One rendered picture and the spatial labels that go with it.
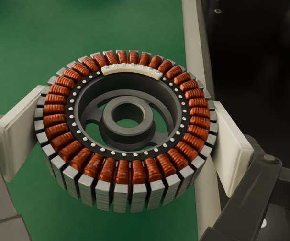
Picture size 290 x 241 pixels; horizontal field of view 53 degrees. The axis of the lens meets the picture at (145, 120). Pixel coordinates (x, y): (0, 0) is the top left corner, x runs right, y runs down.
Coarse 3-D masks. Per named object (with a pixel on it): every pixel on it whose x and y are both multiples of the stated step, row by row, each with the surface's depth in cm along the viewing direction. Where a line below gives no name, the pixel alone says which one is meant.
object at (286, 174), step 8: (248, 136) 17; (256, 144) 16; (256, 152) 15; (264, 152) 15; (280, 176) 13; (288, 176) 13; (280, 184) 13; (288, 184) 13; (280, 192) 13; (288, 192) 13; (272, 200) 14; (280, 200) 13; (288, 200) 13
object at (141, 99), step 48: (48, 96) 17; (96, 96) 20; (144, 96) 21; (192, 96) 19; (48, 144) 16; (96, 144) 16; (144, 144) 19; (192, 144) 16; (96, 192) 15; (144, 192) 15
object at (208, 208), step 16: (192, 0) 41; (192, 16) 39; (192, 32) 37; (192, 48) 35; (192, 64) 33; (208, 160) 26; (208, 176) 25; (208, 192) 24; (208, 208) 23; (208, 224) 22
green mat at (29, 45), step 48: (0, 0) 37; (48, 0) 38; (96, 0) 39; (144, 0) 40; (0, 48) 31; (48, 48) 32; (96, 48) 33; (144, 48) 34; (0, 96) 28; (48, 192) 22; (192, 192) 24; (48, 240) 20; (96, 240) 21; (144, 240) 21; (192, 240) 21
